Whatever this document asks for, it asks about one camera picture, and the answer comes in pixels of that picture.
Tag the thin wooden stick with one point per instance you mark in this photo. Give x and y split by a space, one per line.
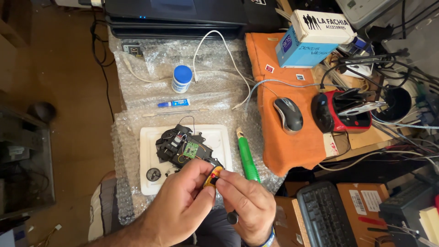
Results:
171 113

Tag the black round gear disc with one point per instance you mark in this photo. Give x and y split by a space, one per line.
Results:
153 174

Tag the white foam tray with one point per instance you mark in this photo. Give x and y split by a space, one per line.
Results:
151 154

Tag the small red sticker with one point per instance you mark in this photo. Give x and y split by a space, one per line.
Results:
269 68

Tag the red black desk holder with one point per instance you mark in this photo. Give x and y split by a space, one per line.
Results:
356 123

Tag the black game console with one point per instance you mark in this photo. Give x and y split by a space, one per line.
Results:
178 15

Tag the yellow sticky note pad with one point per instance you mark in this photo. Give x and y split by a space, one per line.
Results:
430 221

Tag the glass cabinet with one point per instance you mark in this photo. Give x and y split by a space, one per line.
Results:
24 164

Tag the white bottle with blue cap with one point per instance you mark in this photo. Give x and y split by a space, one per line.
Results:
181 79

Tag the clear bubble wrap sheet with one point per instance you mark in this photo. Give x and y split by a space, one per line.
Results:
219 89

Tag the blue cardboard box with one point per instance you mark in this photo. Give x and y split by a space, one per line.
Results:
301 55

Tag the black keyboard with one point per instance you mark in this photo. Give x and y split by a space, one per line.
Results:
325 216

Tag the red pen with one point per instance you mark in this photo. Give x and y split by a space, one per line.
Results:
372 221

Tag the black silver computer mouse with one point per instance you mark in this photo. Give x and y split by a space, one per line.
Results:
288 115

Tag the small metal connector block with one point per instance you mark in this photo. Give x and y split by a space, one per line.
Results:
132 50

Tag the black electronic device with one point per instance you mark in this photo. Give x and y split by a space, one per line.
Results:
401 209

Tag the person's right hand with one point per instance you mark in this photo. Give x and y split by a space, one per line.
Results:
250 209

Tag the small blue white sticker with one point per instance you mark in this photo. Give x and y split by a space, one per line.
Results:
300 77

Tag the green utility knife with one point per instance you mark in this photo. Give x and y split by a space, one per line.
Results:
247 157

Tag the orange cloth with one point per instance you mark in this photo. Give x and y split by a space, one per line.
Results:
291 151

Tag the person's left hand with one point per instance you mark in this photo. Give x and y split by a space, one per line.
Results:
175 202

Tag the blue white wristband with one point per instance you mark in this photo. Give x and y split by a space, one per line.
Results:
269 238

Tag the person's grey striped shorts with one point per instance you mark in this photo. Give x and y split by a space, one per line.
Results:
106 205

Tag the brown cardboard box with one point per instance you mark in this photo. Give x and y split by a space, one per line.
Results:
363 202

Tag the white printed box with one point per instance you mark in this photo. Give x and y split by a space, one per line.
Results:
322 29

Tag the black plastic drive mechanism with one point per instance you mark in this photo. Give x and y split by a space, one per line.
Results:
171 145

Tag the black round cup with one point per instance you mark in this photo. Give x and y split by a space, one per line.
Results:
396 104

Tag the grey white printer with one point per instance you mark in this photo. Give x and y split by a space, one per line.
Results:
363 10

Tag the blue glue tube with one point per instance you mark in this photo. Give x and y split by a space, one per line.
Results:
175 103

